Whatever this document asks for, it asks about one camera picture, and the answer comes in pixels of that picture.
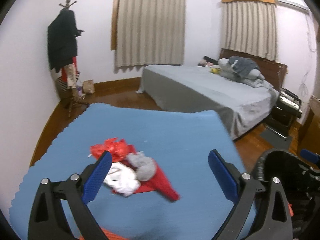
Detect orange ribbed foam sheet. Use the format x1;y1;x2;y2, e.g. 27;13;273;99
79;228;128;240

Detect red plastic bag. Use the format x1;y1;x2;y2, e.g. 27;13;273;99
90;138;136;162

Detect red cloth piece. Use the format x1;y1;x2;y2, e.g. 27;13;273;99
121;159;180;202

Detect black lined trash bin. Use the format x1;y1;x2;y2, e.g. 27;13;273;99
252;149;319;239

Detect dark grey floor mat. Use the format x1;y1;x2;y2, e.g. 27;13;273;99
260;127;292;150

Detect blue foam mat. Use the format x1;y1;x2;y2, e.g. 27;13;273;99
9;103;246;239

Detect dark wooden headboard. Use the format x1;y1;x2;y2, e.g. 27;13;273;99
219;49;287;90

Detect brown paper bag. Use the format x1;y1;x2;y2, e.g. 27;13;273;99
82;80;95;94

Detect folded grey blankets pile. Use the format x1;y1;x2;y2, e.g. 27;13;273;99
218;56;273;90

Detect bed with grey sheet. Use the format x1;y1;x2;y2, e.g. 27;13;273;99
138;64;279;139

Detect yellow plush toy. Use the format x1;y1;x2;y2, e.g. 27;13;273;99
210;68;221;74

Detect right beige curtain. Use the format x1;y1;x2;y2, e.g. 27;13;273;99
221;0;277;61

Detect beige curtain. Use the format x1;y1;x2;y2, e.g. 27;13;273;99
115;0;187;68
221;0;277;61

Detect coat rack with clothes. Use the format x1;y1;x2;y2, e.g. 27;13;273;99
47;0;89;116

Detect left beige curtain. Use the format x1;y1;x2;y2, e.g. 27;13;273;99
115;0;187;68

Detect hanging white cables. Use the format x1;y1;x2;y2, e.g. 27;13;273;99
297;12;317;98

